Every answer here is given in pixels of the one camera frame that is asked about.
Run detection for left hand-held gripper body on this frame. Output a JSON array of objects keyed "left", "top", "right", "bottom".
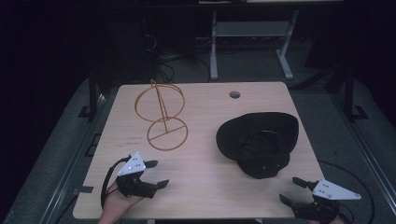
[{"left": 115, "top": 151, "right": 158, "bottom": 200}]

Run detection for person's left hand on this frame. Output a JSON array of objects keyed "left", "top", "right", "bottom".
[{"left": 97, "top": 181, "right": 146, "bottom": 224}]

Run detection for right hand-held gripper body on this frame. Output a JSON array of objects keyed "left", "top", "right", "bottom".
[{"left": 292, "top": 179, "right": 362, "bottom": 224}]

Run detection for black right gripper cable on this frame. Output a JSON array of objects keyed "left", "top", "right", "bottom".
[{"left": 317, "top": 159, "right": 375, "bottom": 224}]

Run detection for black floor cables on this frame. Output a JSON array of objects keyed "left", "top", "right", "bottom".
[{"left": 146, "top": 32, "right": 213, "bottom": 84}]

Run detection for black brimmed hat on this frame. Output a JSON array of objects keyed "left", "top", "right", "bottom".
[{"left": 216, "top": 111, "right": 300, "bottom": 180}]

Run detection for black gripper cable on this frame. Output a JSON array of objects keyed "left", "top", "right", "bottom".
[
  {"left": 100, "top": 155, "right": 132, "bottom": 209},
  {"left": 317, "top": 159, "right": 375, "bottom": 224}
]

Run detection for black metal post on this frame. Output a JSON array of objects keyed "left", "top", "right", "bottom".
[
  {"left": 78, "top": 66, "right": 104, "bottom": 122},
  {"left": 342, "top": 66, "right": 370, "bottom": 123}
]

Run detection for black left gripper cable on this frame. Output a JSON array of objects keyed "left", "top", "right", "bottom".
[{"left": 100, "top": 155, "right": 132, "bottom": 209}]

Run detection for white metal table frame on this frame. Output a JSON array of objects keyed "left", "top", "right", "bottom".
[{"left": 208, "top": 8, "right": 300, "bottom": 81}]

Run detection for gold wire hat stand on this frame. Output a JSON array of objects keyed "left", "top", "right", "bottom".
[{"left": 134, "top": 78, "right": 190, "bottom": 152}]

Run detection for aluminium floor rail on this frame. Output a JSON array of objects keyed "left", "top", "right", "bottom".
[
  {"left": 38, "top": 91, "right": 108, "bottom": 224},
  {"left": 331, "top": 92, "right": 396, "bottom": 217}
]

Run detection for person's right hand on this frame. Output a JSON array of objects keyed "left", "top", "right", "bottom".
[{"left": 309, "top": 215, "right": 348, "bottom": 224}]

